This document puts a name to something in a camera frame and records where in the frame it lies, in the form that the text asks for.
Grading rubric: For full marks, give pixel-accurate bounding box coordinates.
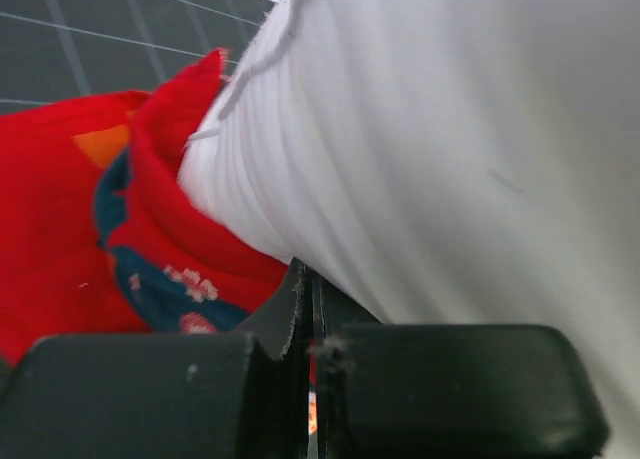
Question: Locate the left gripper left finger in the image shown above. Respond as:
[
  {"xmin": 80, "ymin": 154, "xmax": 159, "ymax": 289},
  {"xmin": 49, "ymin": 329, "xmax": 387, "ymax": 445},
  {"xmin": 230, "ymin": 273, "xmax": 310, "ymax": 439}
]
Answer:
[{"xmin": 1, "ymin": 261, "xmax": 309, "ymax": 458}]

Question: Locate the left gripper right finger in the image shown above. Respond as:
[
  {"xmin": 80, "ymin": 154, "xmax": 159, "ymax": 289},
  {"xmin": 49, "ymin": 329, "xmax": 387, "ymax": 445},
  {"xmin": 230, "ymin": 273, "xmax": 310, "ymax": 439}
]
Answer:
[{"xmin": 310, "ymin": 275, "xmax": 610, "ymax": 458}]

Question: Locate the red patterned pillowcase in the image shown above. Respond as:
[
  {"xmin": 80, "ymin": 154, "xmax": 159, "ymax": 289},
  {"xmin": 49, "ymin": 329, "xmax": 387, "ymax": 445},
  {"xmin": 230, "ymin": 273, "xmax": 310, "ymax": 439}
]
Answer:
[{"xmin": 1, "ymin": 49, "xmax": 306, "ymax": 366}]

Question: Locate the white pillow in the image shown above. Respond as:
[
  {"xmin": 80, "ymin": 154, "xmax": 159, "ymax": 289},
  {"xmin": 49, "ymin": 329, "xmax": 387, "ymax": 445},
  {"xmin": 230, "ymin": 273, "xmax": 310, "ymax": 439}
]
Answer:
[{"xmin": 178, "ymin": 0, "xmax": 639, "ymax": 458}]

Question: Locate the black grid mat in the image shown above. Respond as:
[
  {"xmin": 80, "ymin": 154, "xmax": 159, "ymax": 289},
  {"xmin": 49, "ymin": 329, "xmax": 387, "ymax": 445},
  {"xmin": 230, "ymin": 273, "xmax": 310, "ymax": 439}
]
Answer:
[{"xmin": 1, "ymin": 0, "xmax": 273, "ymax": 114}]

